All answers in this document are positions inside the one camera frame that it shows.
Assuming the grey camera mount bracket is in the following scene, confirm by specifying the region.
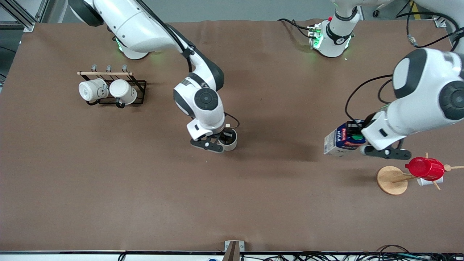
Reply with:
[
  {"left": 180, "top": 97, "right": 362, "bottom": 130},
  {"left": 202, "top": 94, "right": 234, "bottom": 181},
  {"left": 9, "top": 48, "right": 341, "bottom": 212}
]
[{"left": 222, "top": 240, "right": 245, "bottom": 261}]

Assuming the white ceramic mug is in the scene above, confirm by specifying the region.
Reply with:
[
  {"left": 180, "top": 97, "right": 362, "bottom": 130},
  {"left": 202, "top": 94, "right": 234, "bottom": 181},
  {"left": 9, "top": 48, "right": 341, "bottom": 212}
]
[
  {"left": 79, "top": 79, "right": 109, "bottom": 103},
  {"left": 109, "top": 79, "right": 137, "bottom": 108}
]

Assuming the black cable bundle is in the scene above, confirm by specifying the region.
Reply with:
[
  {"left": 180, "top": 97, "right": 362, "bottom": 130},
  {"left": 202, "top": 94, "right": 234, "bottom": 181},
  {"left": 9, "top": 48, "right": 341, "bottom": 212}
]
[{"left": 239, "top": 245, "right": 464, "bottom": 261}]

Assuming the cream mug grey interior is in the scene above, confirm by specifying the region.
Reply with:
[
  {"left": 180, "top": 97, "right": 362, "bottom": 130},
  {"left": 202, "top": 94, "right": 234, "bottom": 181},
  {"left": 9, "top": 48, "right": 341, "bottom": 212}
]
[{"left": 217, "top": 124, "right": 238, "bottom": 151}]

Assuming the small white cup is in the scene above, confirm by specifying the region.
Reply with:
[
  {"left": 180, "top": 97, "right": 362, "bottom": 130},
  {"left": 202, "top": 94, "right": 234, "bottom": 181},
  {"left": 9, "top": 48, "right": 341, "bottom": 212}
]
[{"left": 417, "top": 177, "right": 444, "bottom": 187}]

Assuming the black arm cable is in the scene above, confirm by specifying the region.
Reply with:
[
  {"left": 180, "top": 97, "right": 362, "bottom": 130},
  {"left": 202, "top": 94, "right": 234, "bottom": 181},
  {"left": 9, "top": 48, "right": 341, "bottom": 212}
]
[
  {"left": 136, "top": 0, "right": 240, "bottom": 129},
  {"left": 344, "top": 11, "right": 464, "bottom": 125}
]

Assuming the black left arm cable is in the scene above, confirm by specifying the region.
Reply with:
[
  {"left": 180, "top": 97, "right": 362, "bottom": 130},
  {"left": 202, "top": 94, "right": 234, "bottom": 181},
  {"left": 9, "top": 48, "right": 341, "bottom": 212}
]
[{"left": 344, "top": 11, "right": 464, "bottom": 125}]

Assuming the black base power cable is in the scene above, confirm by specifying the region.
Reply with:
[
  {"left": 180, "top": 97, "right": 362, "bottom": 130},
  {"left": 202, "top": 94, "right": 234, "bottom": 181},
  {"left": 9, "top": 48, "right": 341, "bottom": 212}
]
[{"left": 277, "top": 18, "right": 313, "bottom": 39}]

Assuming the aluminium frame profile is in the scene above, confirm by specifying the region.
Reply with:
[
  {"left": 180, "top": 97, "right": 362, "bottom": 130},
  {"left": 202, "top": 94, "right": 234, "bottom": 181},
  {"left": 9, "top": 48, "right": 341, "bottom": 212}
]
[{"left": 0, "top": 0, "right": 50, "bottom": 32}]

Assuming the red plastic cup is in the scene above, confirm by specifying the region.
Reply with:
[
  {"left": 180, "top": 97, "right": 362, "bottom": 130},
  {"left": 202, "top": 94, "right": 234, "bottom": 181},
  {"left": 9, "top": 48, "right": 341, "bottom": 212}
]
[{"left": 405, "top": 157, "right": 445, "bottom": 181}]

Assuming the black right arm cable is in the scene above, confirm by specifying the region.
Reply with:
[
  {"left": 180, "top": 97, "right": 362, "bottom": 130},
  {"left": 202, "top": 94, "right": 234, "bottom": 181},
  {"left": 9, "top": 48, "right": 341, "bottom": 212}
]
[{"left": 136, "top": 0, "right": 240, "bottom": 129}]

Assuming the blue white milk carton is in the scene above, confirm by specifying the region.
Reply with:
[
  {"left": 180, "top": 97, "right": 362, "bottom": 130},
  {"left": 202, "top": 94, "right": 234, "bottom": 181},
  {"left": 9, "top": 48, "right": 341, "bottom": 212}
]
[{"left": 324, "top": 120, "right": 366, "bottom": 157}]

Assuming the black wire mug rack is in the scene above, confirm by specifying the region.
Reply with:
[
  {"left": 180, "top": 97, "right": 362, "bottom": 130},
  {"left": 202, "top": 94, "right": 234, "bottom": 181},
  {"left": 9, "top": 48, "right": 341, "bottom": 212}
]
[{"left": 77, "top": 64, "right": 147, "bottom": 108}]

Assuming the wooden mug tree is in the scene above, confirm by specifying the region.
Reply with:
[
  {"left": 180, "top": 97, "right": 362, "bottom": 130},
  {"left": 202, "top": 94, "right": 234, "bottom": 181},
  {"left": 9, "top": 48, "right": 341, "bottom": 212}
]
[{"left": 377, "top": 152, "right": 464, "bottom": 196}]

